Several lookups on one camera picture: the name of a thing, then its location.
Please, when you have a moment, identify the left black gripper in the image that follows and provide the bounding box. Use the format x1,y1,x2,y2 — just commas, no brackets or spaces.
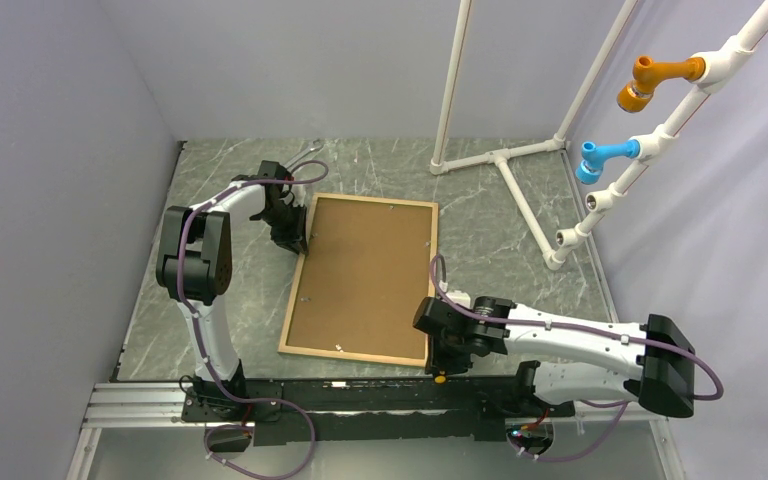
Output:
258,202,309,256

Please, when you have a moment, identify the green wooden photo frame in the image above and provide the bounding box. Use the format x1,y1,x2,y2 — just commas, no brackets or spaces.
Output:
278,193,439,367

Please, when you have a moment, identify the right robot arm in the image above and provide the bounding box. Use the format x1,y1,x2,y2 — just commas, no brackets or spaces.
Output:
413,296,695,418

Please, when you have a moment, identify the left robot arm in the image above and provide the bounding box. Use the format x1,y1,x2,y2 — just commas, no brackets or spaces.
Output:
155,161,308,420

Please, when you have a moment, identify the silver open-end wrench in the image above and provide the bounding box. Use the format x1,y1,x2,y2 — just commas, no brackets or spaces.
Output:
283,139,324,170

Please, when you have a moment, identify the white PVC pipe rack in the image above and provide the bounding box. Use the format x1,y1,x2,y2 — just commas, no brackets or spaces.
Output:
428,0,768,272

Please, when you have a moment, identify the blue pipe fitting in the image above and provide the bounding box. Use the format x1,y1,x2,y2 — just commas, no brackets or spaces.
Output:
575,139,641,185

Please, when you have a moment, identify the orange pipe fitting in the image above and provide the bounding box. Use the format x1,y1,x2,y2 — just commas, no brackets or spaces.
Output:
616,55,706,113

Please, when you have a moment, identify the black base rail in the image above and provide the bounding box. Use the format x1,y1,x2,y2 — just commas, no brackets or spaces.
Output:
181,376,575,446

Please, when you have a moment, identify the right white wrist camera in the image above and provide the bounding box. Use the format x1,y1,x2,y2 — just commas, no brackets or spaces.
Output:
437,282,472,309

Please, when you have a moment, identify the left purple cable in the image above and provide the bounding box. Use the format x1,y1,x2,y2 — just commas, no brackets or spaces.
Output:
175,158,331,480

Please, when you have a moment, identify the purple cable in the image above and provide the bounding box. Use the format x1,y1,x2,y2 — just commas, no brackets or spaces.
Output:
175,158,331,480
428,254,726,464

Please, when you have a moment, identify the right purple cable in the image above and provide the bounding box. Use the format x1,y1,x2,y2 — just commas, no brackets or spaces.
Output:
428,254,726,464

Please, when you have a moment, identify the aluminium extrusion frame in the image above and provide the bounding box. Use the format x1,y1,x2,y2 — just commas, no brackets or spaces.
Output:
69,381,686,479

